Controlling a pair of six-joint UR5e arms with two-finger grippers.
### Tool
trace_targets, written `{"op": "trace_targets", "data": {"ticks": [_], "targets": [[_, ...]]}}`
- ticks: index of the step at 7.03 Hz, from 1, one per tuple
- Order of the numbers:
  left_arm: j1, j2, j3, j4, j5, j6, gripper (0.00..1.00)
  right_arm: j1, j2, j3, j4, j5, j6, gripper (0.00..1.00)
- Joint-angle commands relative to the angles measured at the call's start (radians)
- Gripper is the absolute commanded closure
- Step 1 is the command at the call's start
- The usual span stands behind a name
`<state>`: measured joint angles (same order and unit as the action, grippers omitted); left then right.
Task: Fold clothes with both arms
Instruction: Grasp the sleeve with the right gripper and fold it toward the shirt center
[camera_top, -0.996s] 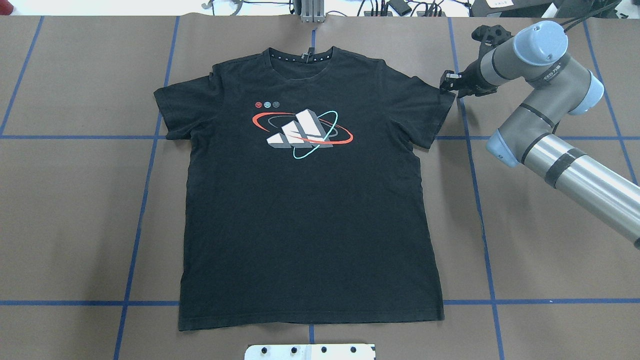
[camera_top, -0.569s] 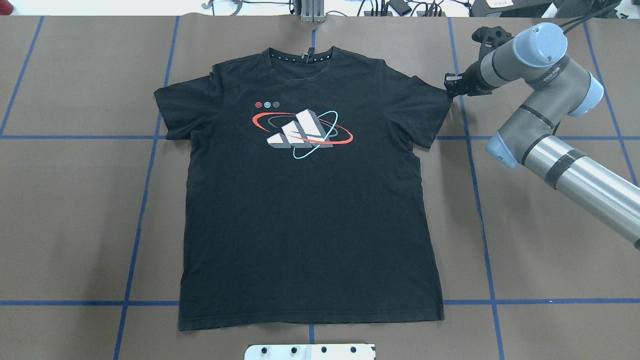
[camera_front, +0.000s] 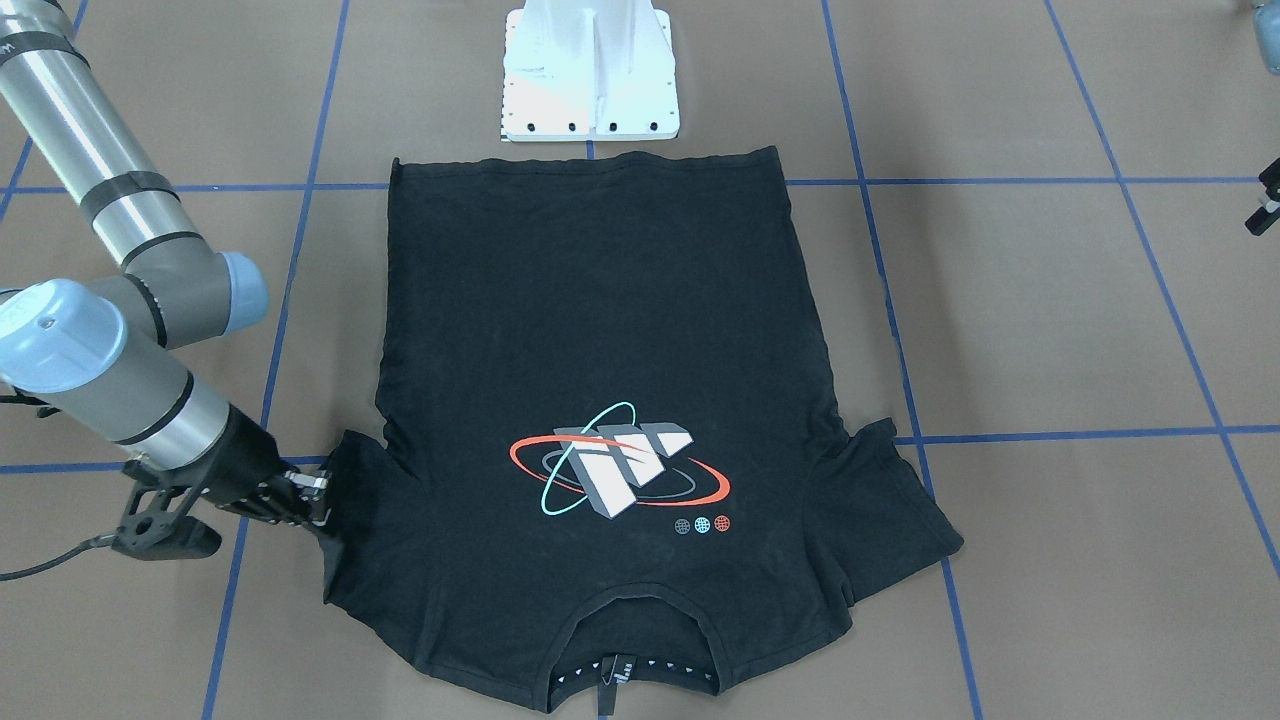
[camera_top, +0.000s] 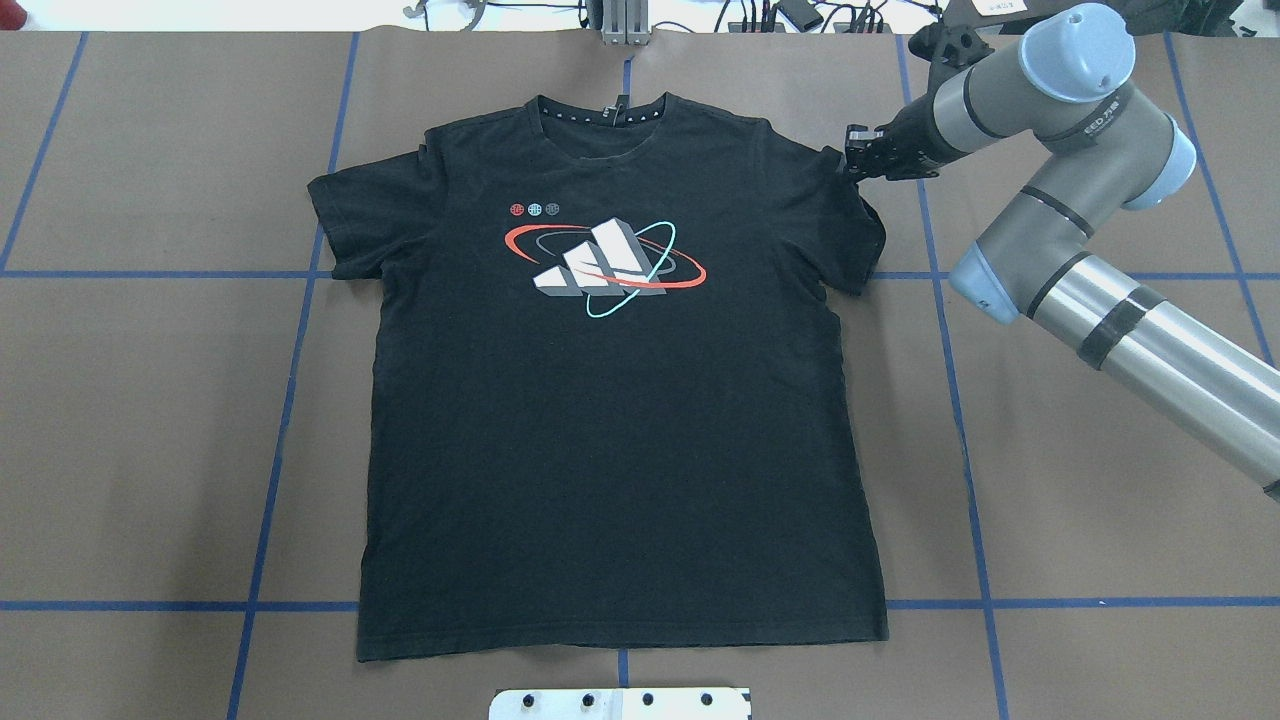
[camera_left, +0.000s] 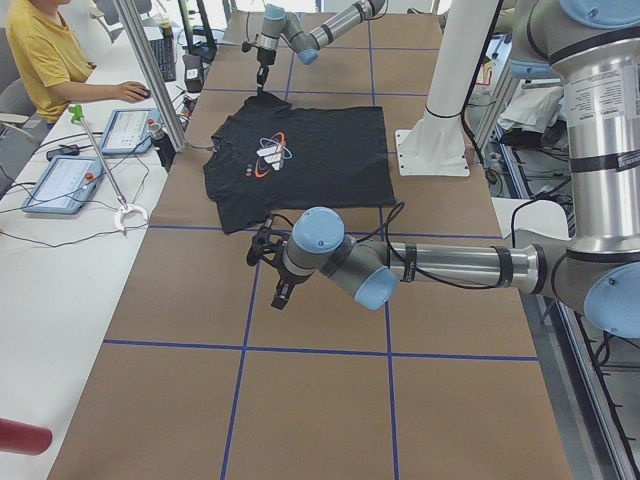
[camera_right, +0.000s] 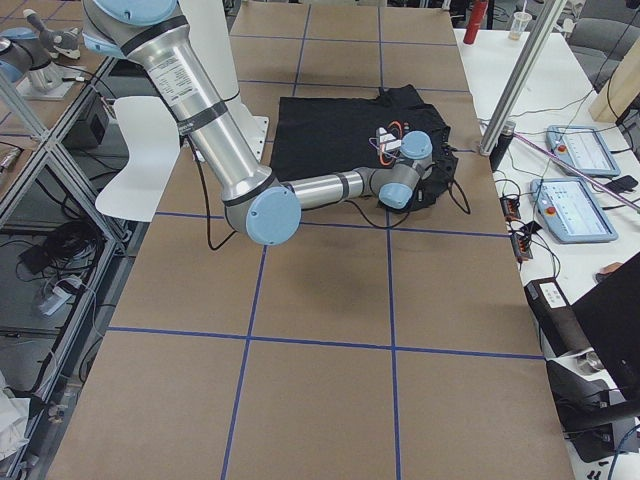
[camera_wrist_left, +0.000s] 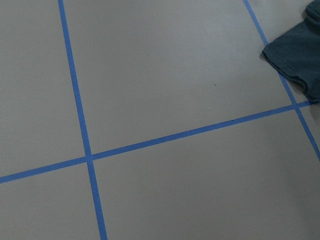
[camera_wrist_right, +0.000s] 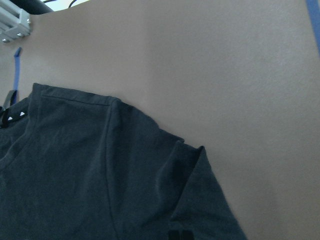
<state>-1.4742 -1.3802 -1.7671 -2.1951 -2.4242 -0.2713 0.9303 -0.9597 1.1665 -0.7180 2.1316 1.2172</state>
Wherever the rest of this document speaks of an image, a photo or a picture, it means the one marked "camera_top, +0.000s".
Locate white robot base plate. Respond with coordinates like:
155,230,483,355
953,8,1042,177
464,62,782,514
488,685,753,719

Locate black graphic t-shirt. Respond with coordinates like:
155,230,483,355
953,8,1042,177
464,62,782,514
307,94,888,662

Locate black power adapter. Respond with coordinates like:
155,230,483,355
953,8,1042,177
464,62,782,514
774,0,824,33

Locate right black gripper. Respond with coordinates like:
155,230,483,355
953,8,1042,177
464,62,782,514
838,108,940,184

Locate aluminium frame post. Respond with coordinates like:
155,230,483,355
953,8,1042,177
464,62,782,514
586,0,652,46

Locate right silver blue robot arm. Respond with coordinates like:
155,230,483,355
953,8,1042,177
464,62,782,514
845,1,1279,498

